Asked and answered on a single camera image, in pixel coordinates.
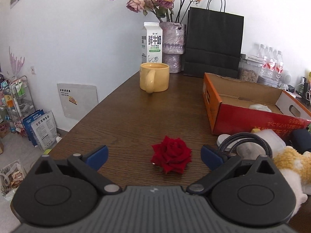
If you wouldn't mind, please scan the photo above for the white green milk carton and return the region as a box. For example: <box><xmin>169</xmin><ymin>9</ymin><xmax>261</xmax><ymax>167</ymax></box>
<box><xmin>141</xmin><ymin>22</ymin><xmax>163</xmax><ymax>63</ymax></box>

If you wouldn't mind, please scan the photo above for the white wall access panel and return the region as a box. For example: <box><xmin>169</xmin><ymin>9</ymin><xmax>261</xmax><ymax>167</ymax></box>
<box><xmin>57</xmin><ymin>83</ymin><xmax>99</xmax><ymax>120</ymax></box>

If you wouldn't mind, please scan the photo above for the white scalloped lid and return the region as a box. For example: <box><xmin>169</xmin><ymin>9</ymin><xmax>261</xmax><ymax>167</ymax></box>
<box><xmin>218</xmin><ymin>134</ymin><xmax>238</xmax><ymax>156</ymax></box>

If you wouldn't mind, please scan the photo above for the plastic bag on floor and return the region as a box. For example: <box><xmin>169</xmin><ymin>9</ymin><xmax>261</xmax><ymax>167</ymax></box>
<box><xmin>0</xmin><ymin>160</ymin><xmax>26</xmax><ymax>201</ymax></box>

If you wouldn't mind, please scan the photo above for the water bottle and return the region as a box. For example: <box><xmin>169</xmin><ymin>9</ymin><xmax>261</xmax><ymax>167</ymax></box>
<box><xmin>273</xmin><ymin>50</ymin><xmax>284</xmax><ymax>83</ymax></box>
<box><xmin>257</xmin><ymin>44</ymin><xmax>268</xmax><ymax>77</ymax></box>
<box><xmin>265</xmin><ymin>47</ymin><xmax>276</xmax><ymax>79</ymax></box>

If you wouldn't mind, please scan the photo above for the translucent plastic bottle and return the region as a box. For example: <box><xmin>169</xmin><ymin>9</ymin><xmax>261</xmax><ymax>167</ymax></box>
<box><xmin>236</xmin><ymin>128</ymin><xmax>287</xmax><ymax>158</ymax></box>

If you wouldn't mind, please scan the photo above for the red cardboard box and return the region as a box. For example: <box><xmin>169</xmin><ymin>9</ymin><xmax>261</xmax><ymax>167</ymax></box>
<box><xmin>203</xmin><ymin>73</ymin><xmax>310</xmax><ymax>139</ymax></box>

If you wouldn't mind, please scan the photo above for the white tissue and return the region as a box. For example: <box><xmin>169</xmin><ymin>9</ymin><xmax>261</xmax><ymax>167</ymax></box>
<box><xmin>249</xmin><ymin>104</ymin><xmax>272</xmax><ymax>113</ymax></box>

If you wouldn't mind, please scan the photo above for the white robot speaker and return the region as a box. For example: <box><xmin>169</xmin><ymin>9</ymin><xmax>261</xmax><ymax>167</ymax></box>
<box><xmin>279</xmin><ymin>70</ymin><xmax>292</xmax><ymax>88</ymax></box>

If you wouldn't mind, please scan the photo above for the braided black cable coil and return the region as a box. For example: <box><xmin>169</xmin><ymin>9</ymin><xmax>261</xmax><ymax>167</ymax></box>
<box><xmin>217</xmin><ymin>132</ymin><xmax>274</xmax><ymax>159</ymax></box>

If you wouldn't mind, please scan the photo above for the red artificial rose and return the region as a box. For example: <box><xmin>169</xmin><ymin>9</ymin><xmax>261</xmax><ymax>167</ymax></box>
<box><xmin>151</xmin><ymin>136</ymin><xmax>192</xmax><ymax>174</ymax></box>

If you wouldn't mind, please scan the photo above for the flat white box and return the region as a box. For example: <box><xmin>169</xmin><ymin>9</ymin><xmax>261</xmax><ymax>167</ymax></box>
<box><xmin>245</xmin><ymin>54</ymin><xmax>264</xmax><ymax>63</ymax></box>

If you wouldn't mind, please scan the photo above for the yellow white plush toy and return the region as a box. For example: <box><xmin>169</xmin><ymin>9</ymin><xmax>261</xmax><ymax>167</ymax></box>
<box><xmin>273</xmin><ymin>146</ymin><xmax>311</xmax><ymax>217</ymax></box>

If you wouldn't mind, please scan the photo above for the black paper shopping bag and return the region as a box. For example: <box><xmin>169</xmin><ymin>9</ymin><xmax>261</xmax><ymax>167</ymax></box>
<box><xmin>183</xmin><ymin>0</ymin><xmax>244</xmax><ymax>78</ymax></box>

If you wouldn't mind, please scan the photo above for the purple glitter vase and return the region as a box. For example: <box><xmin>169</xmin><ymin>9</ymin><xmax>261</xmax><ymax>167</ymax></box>
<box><xmin>160</xmin><ymin>22</ymin><xmax>186</xmax><ymax>74</ymax></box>

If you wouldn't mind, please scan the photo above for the wire storage rack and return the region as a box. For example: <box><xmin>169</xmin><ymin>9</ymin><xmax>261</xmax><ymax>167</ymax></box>
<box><xmin>1</xmin><ymin>75</ymin><xmax>36</xmax><ymax>136</ymax></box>

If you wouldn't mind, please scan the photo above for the left water bottle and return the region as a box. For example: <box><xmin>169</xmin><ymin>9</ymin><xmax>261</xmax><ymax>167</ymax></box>
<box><xmin>257</xmin><ymin>44</ymin><xmax>268</xmax><ymax>77</ymax></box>

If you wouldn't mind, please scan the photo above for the right water bottle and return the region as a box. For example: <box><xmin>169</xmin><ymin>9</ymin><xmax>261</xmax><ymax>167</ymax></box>
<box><xmin>273</xmin><ymin>50</ymin><xmax>284</xmax><ymax>83</ymax></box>

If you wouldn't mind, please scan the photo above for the clear jar of seeds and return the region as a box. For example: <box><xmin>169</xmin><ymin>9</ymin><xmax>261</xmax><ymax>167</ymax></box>
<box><xmin>238</xmin><ymin>60</ymin><xmax>261</xmax><ymax>83</ymax></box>

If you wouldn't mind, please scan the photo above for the black zip pouch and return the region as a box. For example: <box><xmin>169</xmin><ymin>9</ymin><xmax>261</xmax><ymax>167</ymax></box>
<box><xmin>290</xmin><ymin>129</ymin><xmax>311</xmax><ymax>154</ymax></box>

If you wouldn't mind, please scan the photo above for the middle water bottle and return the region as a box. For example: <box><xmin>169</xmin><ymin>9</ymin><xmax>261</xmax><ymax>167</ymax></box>
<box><xmin>265</xmin><ymin>47</ymin><xmax>276</xmax><ymax>79</ymax></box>

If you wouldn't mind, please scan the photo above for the yellow ceramic mug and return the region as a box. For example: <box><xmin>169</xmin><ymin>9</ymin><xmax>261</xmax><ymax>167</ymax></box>
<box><xmin>139</xmin><ymin>63</ymin><xmax>170</xmax><ymax>94</ymax></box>

